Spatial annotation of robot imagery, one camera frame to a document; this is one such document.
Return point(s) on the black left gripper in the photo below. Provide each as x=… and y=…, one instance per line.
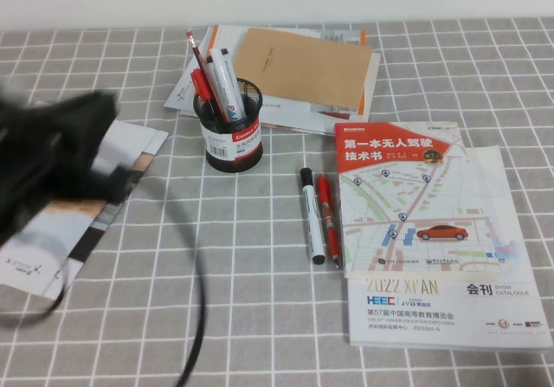
x=73, y=144

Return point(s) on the white paint marker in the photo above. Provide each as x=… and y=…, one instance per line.
x=225, y=84

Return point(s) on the white marker with black cap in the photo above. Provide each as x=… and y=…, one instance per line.
x=224, y=52
x=312, y=218
x=209, y=59

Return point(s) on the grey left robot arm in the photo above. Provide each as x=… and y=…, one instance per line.
x=17, y=196

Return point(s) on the red pen with black tip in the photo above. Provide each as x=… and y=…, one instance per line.
x=200, y=84

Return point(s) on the black mesh pen holder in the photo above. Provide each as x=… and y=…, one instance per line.
x=233, y=153

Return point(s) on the red pen with white print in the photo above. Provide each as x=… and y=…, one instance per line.
x=327, y=218

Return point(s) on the white brochure with dark pictures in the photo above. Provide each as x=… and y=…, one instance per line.
x=158, y=138

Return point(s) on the white brochure with sand picture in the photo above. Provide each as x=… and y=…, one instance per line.
x=43, y=248

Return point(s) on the red striped pencil with eraser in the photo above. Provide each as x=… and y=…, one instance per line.
x=200, y=60

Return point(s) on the brown kraft notebook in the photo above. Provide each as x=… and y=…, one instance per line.
x=303, y=66

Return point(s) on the red and white map book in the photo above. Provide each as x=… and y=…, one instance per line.
x=411, y=196

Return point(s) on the white show catalogue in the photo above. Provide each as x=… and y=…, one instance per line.
x=433, y=317

